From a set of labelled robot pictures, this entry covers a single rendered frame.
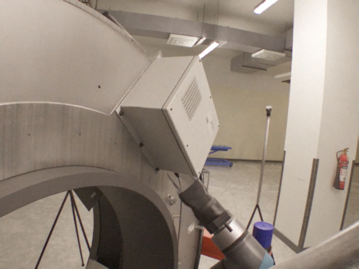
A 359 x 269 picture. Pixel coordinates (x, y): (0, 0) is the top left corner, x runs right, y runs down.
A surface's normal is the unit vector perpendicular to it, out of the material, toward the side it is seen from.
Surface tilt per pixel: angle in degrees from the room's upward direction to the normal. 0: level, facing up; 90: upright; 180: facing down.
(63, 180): 90
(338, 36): 90
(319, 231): 90
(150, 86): 47
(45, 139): 90
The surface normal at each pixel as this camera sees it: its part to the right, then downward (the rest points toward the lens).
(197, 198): -0.01, -0.37
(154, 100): -0.29, -0.66
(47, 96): 0.87, 0.11
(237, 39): 0.18, 0.09
